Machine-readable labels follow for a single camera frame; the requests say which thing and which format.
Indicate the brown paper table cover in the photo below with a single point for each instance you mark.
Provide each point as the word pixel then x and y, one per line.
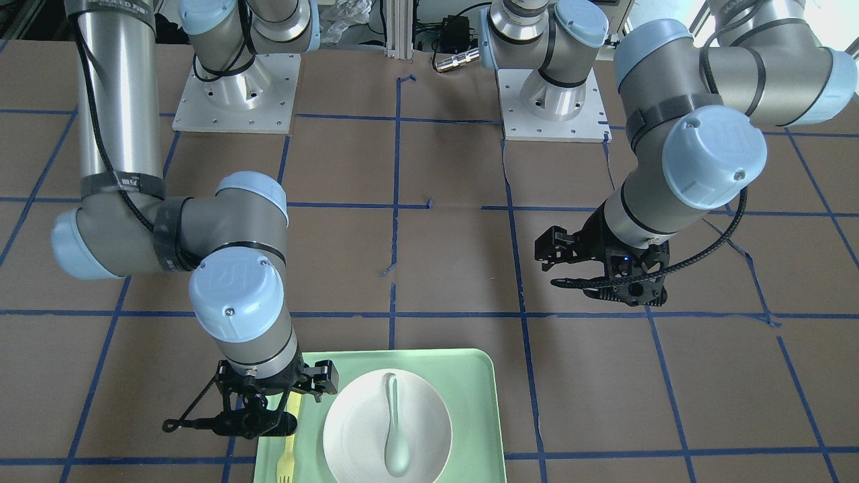
pixel 412 226

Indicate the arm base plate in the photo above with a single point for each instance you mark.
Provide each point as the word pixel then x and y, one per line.
pixel 258 100
pixel 534 110

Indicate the light green plastic spoon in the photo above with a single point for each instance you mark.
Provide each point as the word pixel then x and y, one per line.
pixel 397 458

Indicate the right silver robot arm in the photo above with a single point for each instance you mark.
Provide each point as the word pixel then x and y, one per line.
pixel 233 244

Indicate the white round plate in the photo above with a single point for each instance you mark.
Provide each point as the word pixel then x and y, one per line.
pixel 388 425

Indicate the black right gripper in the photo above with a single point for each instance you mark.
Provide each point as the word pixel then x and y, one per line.
pixel 323 380

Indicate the aluminium frame post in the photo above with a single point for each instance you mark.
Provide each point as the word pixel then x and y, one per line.
pixel 399 20

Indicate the yellow plastic fork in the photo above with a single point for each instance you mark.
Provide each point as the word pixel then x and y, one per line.
pixel 285 466

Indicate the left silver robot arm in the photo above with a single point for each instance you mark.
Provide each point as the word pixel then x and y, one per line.
pixel 693 121

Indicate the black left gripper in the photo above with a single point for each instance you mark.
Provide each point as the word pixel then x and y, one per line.
pixel 585 242

